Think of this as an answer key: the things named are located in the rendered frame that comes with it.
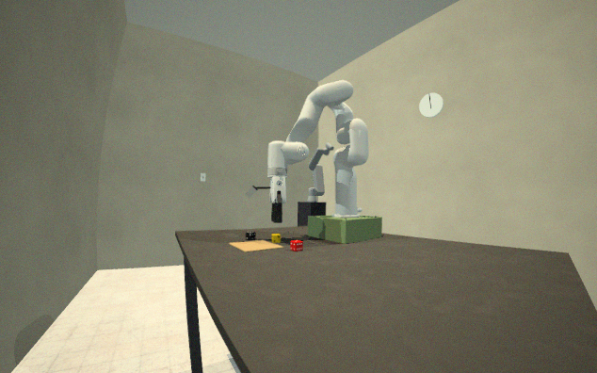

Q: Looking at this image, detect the red die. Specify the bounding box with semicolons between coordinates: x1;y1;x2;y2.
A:
290;240;303;251

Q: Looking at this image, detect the tan flat mat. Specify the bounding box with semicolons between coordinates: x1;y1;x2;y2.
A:
229;240;283;252

